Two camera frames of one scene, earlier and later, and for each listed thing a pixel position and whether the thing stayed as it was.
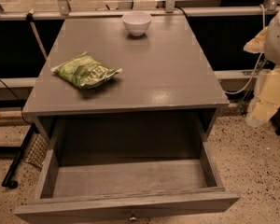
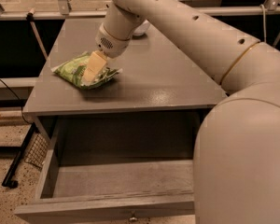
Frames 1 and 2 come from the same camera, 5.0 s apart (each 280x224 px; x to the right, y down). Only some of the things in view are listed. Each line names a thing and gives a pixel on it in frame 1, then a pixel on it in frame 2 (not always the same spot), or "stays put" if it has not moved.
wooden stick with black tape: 31,18 stays put
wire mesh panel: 37,150 stays put
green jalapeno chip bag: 85,70 stays put
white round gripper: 278,44 to 113,45
